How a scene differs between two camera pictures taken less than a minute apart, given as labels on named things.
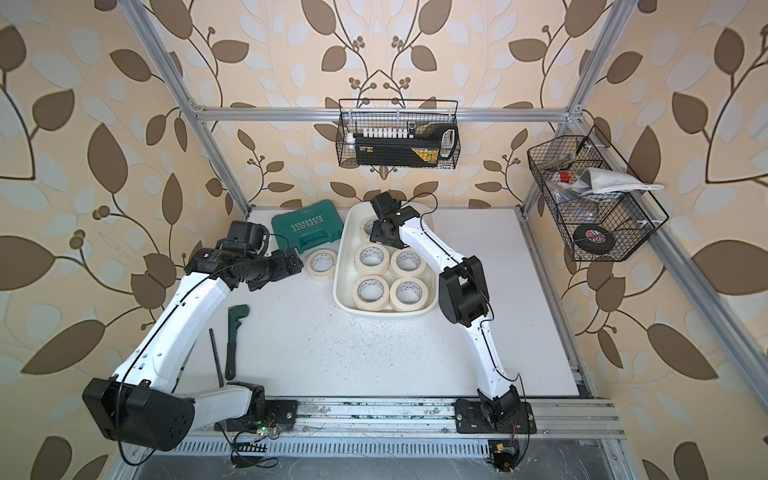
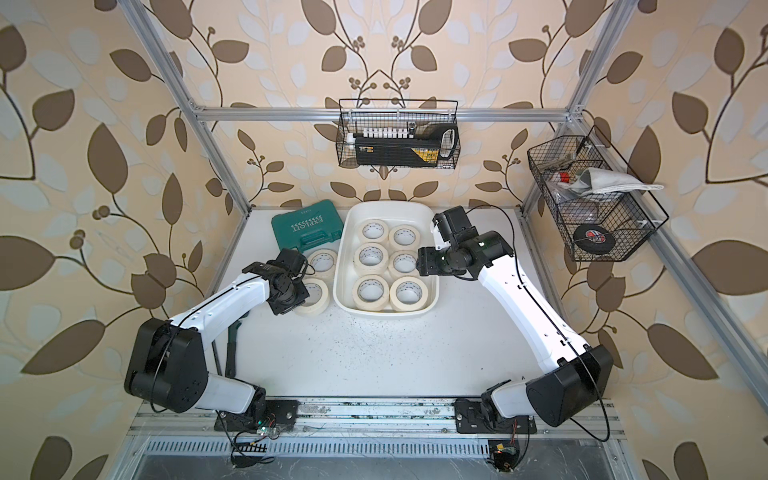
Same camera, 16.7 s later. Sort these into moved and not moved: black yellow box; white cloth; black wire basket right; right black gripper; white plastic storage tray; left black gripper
Moved: left black gripper; right black gripper
Not moved: black yellow box; white cloth; black wire basket right; white plastic storage tray
